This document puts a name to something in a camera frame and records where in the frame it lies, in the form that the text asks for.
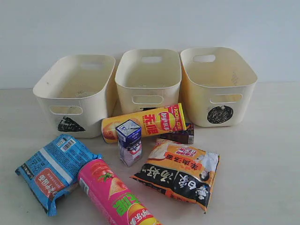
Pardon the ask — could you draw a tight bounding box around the cream bin triangle mark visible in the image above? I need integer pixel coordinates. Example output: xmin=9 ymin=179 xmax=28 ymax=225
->
xmin=33 ymin=54 xmax=118 ymax=138

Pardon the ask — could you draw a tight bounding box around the yellow Lays chips can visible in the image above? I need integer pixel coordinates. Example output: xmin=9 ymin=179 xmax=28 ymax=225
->
xmin=101 ymin=103 xmax=187 ymax=143

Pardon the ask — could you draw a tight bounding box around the blue noodle packet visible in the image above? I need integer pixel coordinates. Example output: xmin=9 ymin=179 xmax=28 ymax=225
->
xmin=15 ymin=134 xmax=102 ymax=217

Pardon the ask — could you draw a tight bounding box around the purple drink carton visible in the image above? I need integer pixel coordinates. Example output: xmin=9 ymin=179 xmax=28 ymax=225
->
xmin=159 ymin=123 xmax=194 ymax=144

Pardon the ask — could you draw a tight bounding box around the cream bin circle mark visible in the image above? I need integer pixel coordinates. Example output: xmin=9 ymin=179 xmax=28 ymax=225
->
xmin=180 ymin=47 xmax=257 ymax=127

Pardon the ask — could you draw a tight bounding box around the blue white milk carton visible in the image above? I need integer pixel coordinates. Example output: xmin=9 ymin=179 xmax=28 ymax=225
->
xmin=116 ymin=120 xmax=142 ymax=166

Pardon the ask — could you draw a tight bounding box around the orange black noodle packet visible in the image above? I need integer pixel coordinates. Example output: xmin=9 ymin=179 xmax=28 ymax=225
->
xmin=131 ymin=138 xmax=220 ymax=211

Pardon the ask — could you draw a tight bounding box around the cream bin square mark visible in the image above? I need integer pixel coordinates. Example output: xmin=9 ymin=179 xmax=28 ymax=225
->
xmin=115 ymin=49 xmax=182 ymax=114

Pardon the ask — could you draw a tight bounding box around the pink Lays chips can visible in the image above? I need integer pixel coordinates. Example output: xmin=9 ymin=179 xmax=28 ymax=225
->
xmin=78 ymin=159 xmax=161 ymax=225

